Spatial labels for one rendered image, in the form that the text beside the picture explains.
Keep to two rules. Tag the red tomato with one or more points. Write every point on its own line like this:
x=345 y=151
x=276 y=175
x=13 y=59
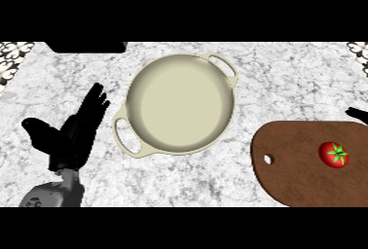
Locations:
x=334 y=155

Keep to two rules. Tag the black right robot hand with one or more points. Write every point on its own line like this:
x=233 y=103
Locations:
x=359 y=114

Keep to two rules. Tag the black appliance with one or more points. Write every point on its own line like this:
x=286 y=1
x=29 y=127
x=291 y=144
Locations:
x=85 y=46

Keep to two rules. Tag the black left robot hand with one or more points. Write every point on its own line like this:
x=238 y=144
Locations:
x=78 y=129

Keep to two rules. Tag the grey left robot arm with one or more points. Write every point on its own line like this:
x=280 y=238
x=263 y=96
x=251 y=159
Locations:
x=57 y=193

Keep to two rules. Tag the brown wooden cutting board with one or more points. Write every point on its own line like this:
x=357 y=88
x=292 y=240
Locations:
x=306 y=175

